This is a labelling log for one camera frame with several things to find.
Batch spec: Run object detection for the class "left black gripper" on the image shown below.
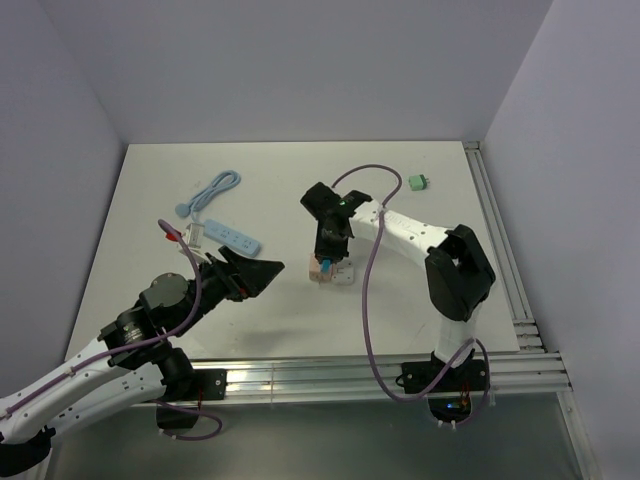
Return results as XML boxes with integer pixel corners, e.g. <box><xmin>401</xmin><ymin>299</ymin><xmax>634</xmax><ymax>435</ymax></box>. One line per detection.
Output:
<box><xmin>173</xmin><ymin>244</ymin><xmax>284</xmax><ymax>335</ymax></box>

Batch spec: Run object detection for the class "pink cube socket adapter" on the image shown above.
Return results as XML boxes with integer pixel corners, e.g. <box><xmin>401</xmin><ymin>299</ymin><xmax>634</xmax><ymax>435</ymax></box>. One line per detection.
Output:
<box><xmin>308</xmin><ymin>254</ymin><xmax>331</xmax><ymax>284</ymax></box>

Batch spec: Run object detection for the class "green plug adapter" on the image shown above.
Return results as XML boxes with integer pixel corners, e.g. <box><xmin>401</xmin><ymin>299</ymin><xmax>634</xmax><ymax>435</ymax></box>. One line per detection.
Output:
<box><xmin>407</xmin><ymin>174</ymin><xmax>430</xmax><ymax>191</ymax></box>

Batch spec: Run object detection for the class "white plug adapter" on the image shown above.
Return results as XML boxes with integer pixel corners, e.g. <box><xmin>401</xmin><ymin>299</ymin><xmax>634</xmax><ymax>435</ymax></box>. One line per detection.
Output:
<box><xmin>330</xmin><ymin>259</ymin><xmax>355</xmax><ymax>286</ymax></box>

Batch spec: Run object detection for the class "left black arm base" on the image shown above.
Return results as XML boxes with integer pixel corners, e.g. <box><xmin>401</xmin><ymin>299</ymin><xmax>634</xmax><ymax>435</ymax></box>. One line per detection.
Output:
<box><xmin>155</xmin><ymin>368</ymin><xmax>227</xmax><ymax>441</ymax></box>

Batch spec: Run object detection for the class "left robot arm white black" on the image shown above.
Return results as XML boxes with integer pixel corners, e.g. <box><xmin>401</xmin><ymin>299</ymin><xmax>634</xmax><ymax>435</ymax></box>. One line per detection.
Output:
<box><xmin>1</xmin><ymin>247</ymin><xmax>285</xmax><ymax>478</ymax></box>

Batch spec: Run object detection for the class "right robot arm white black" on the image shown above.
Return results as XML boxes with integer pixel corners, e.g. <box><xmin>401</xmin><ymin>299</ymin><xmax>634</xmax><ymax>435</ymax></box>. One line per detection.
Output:
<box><xmin>300</xmin><ymin>182</ymin><xmax>496</xmax><ymax>390</ymax></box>

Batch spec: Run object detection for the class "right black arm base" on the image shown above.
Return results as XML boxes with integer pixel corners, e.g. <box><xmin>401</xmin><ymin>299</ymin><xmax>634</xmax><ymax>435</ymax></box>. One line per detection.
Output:
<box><xmin>395</xmin><ymin>358</ymin><xmax>490</xmax><ymax>426</ymax></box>

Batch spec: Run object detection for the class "light blue power strip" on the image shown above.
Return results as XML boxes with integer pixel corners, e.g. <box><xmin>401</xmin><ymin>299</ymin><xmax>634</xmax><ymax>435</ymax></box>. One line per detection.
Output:
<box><xmin>204</xmin><ymin>219</ymin><xmax>262</xmax><ymax>258</ymax></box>

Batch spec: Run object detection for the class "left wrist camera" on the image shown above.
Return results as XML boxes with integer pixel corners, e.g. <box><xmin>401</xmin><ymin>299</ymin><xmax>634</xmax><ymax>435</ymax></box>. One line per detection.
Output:
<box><xmin>163</xmin><ymin>223</ymin><xmax>207</xmax><ymax>264</ymax></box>

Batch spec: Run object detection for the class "light blue power cord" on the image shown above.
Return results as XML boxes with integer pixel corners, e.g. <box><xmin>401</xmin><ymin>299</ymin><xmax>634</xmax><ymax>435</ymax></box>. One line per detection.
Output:
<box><xmin>174</xmin><ymin>170</ymin><xmax>242</xmax><ymax>226</ymax></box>

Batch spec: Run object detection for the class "aluminium right rail frame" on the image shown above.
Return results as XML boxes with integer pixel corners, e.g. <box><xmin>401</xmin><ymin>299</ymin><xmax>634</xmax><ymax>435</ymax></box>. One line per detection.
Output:
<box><xmin>463</xmin><ymin>142</ymin><xmax>546</xmax><ymax>354</ymax></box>

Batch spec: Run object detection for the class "aluminium rail frame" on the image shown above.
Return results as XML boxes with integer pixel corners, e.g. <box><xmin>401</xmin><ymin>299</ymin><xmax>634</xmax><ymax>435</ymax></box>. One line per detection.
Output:
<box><xmin>47</xmin><ymin>352</ymin><xmax>596</xmax><ymax>480</ymax></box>
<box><xmin>463</xmin><ymin>142</ymin><xmax>546</xmax><ymax>354</ymax></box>

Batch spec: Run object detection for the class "aluminium front rail frame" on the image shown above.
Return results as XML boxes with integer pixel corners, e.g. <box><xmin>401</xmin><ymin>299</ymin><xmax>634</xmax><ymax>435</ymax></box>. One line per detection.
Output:
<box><xmin>47</xmin><ymin>352</ymin><xmax>596</xmax><ymax>480</ymax></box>

